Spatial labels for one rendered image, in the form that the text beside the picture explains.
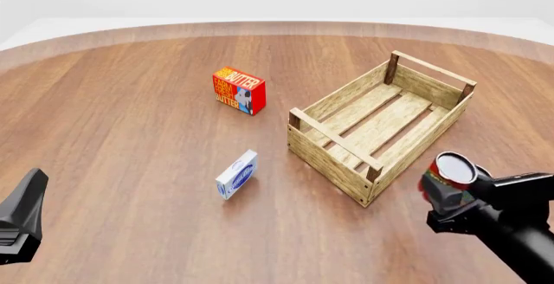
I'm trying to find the red butter box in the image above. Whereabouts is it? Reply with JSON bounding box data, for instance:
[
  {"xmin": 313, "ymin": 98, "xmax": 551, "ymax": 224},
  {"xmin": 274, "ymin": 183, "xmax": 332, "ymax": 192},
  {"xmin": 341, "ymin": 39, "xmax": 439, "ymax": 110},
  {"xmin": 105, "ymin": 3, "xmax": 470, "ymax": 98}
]
[{"xmin": 211, "ymin": 66, "xmax": 267, "ymax": 117}]

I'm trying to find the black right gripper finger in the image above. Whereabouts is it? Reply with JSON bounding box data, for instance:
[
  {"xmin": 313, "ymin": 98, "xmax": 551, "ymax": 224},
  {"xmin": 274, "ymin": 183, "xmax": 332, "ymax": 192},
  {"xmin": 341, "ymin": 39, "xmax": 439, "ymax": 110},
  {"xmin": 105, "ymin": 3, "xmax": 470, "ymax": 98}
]
[
  {"xmin": 473, "ymin": 165, "xmax": 499, "ymax": 201},
  {"xmin": 421, "ymin": 172, "xmax": 469, "ymax": 216}
]

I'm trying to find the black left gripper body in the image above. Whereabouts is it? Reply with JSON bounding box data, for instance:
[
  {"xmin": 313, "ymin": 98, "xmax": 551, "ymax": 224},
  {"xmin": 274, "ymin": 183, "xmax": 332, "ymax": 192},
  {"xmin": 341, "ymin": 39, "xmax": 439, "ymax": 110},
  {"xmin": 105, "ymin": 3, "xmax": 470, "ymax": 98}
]
[{"xmin": 0, "ymin": 221, "xmax": 43, "ymax": 266}]

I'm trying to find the white and blue box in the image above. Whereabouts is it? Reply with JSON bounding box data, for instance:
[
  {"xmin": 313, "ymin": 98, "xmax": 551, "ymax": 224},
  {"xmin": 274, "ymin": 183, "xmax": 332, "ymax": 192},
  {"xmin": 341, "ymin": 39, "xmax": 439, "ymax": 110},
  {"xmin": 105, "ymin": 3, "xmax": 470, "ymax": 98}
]
[{"xmin": 215, "ymin": 149, "xmax": 259, "ymax": 201}]

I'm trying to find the red tomato sauce tin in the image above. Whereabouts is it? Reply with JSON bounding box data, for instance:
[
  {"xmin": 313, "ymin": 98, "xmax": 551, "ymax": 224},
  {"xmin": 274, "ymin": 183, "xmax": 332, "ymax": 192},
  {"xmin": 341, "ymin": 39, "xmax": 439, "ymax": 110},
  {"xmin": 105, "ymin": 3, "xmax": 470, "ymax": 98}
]
[{"xmin": 416, "ymin": 151, "xmax": 480, "ymax": 206}]

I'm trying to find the wooden slat tray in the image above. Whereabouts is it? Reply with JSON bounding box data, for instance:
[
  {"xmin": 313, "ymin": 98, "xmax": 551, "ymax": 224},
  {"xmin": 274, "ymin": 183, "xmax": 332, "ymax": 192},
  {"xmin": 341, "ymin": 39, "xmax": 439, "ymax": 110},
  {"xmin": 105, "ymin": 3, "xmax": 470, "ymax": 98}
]
[{"xmin": 287, "ymin": 49, "xmax": 478, "ymax": 209}]

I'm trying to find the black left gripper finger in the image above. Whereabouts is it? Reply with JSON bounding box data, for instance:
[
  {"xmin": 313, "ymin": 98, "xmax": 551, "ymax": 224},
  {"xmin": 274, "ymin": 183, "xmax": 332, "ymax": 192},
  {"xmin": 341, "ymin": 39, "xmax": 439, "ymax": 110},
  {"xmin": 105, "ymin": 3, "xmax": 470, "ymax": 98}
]
[{"xmin": 0, "ymin": 167, "xmax": 49, "ymax": 235}]

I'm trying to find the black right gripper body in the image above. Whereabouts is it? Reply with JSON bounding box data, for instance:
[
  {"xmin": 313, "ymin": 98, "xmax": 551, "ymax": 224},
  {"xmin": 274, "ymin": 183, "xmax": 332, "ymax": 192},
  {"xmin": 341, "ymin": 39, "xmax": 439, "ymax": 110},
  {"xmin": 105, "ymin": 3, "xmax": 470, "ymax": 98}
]
[{"xmin": 425, "ymin": 198, "xmax": 519, "ymax": 237}]

